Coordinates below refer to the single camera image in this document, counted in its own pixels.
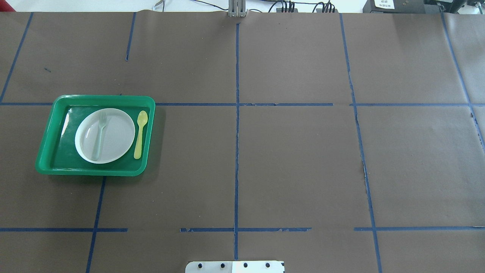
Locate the white pedestal base plate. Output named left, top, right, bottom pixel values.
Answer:
left=185, top=260, right=285, bottom=273

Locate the green plastic tray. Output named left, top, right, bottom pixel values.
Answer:
left=35, top=95, right=155, bottom=176

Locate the black computer box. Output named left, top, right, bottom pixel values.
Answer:
left=362, top=0, right=442, bottom=14

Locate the yellow plastic spoon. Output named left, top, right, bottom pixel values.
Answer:
left=133, top=110, right=149, bottom=160

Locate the white round plate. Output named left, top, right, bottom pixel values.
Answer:
left=74, top=108, right=135, bottom=164

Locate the grey aluminium frame post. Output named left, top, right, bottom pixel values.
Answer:
left=228, top=0, right=247, bottom=17

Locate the clear plastic fork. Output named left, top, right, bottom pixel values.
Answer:
left=92, top=110, right=108, bottom=161

